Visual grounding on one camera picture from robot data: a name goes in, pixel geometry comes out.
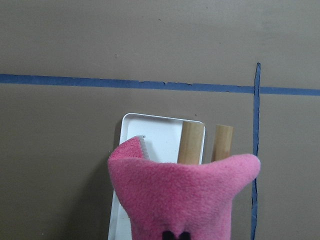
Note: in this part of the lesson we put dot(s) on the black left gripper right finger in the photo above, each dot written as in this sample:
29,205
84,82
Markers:
184,236

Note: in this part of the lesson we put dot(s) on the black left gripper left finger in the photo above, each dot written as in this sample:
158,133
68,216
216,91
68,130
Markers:
168,235

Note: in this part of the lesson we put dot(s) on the pink fleece cloth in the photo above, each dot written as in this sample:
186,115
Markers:
175,197

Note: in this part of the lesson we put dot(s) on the white rack tray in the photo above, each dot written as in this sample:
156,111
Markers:
162,137

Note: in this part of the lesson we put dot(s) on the wooden rack rod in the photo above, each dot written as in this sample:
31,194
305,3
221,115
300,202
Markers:
191,143
222,142

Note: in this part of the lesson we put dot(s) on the wooden rack rod inner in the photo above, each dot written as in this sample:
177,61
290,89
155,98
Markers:
191,143

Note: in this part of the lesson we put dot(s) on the wooden rack rod outer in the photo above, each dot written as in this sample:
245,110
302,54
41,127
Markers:
222,142

